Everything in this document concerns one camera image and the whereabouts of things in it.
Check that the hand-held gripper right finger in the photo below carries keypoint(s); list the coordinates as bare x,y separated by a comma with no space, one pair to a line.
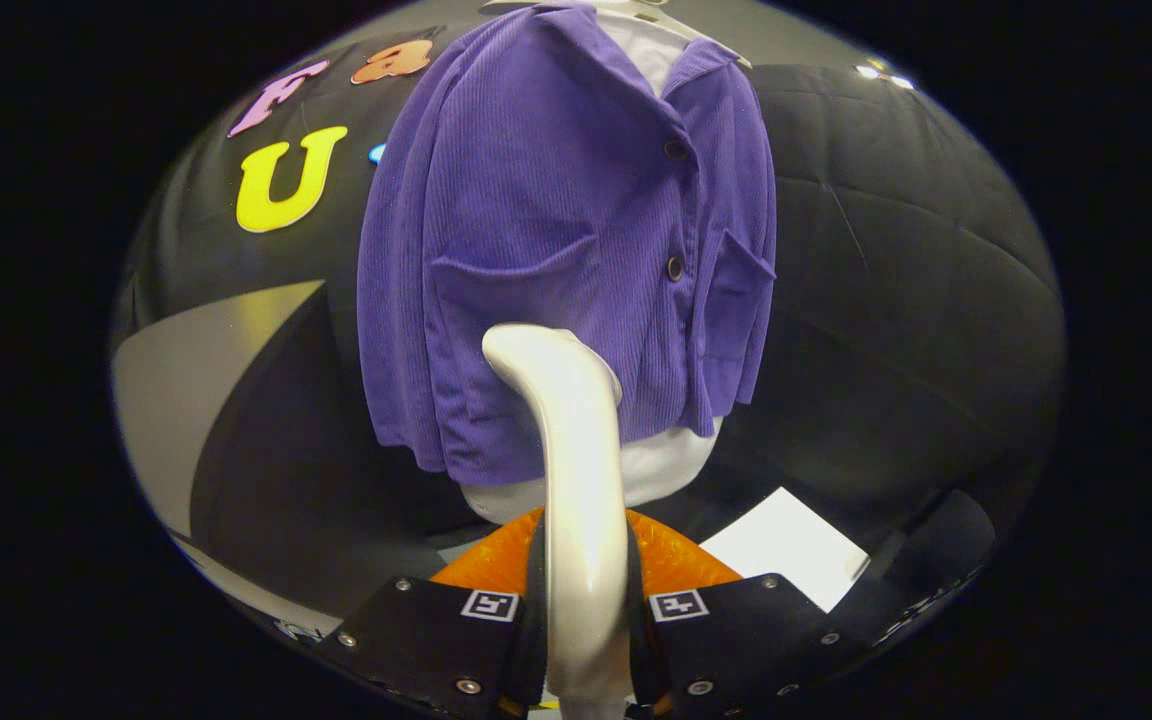
746,640

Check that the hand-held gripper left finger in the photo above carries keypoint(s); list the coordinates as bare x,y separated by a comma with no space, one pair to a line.
426,640

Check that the white clothes hanger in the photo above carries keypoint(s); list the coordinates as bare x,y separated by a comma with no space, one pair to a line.
676,22

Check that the white flat sheet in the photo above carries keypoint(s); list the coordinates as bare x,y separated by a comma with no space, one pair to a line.
786,545

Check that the white mannequin torso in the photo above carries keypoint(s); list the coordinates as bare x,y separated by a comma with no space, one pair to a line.
666,465

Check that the grey cabinet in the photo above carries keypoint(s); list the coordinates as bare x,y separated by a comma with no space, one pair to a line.
176,390

